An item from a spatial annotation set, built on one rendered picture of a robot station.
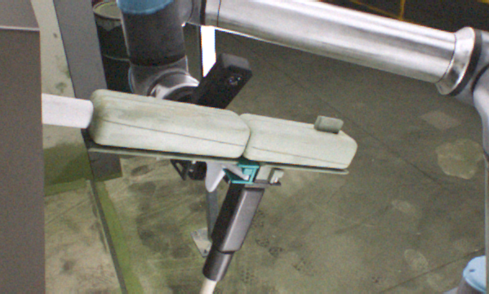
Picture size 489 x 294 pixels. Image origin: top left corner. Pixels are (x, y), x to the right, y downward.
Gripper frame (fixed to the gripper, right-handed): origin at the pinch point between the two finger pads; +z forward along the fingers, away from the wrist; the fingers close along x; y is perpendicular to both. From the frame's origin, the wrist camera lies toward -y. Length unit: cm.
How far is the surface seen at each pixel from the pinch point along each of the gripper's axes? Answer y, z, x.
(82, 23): 27, -209, -24
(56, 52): 46, -210, -15
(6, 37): -10.4, 10.5, 26.8
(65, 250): 133, -156, -30
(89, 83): 59, -211, -35
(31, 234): 1.9, 10.1, 23.5
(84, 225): 128, -171, -41
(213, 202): 83, -129, -87
